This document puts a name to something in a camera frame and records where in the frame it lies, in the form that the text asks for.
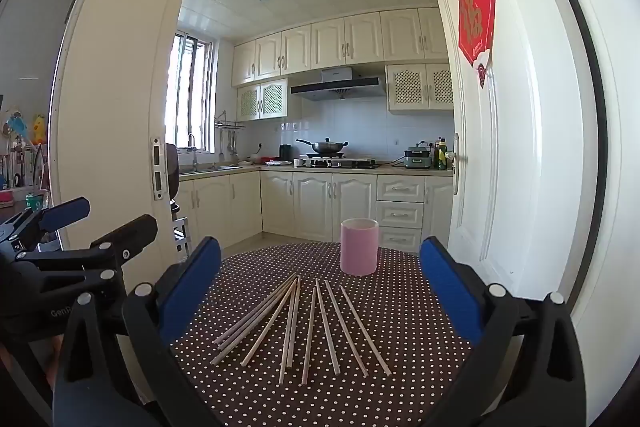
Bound white door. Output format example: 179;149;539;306
425;0;608;338

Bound white cabinet drawer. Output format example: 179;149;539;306
376;202;425;228
376;228;423;253
377;177;426;202

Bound red paper door decoration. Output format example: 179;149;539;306
458;0;497;88

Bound pink cup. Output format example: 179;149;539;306
340;218;379;277

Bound wok with lid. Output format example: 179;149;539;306
296;137;349;156

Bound bunch of wooden chopsticks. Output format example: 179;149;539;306
210;275;392;385

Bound kitchen window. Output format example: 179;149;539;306
165;32;219;155

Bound silver door handle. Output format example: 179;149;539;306
450;133;468;195

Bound range hood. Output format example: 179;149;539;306
290;67;387;102

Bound blue toy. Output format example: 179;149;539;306
4;114;31;142

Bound wide lattice door cabinet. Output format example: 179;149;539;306
386;63;454;112

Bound brown polka dot tablecloth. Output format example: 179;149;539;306
170;241;476;427

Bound gas stove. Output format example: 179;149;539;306
302;154;379;169

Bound small lattice door cabinet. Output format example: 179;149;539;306
236;78;289;122

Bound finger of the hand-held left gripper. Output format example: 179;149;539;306
15;213;159;304
10;197;92;254

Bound white base cabinets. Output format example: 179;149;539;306
177;169;455;253

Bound utensil rail with hanging utensils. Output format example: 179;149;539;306
215;111;246;158

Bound metal door strike plate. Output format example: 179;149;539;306
150;137;167;202

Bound steel kitchen sink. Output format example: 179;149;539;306
180;164;243;175

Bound white upper wall cabinets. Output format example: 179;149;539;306
231;8;448;88

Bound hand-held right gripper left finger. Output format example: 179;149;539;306
51;236;223;427

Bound green electric cooker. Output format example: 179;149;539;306
404;146;432;169

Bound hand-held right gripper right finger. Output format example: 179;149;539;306
419;236;588;427

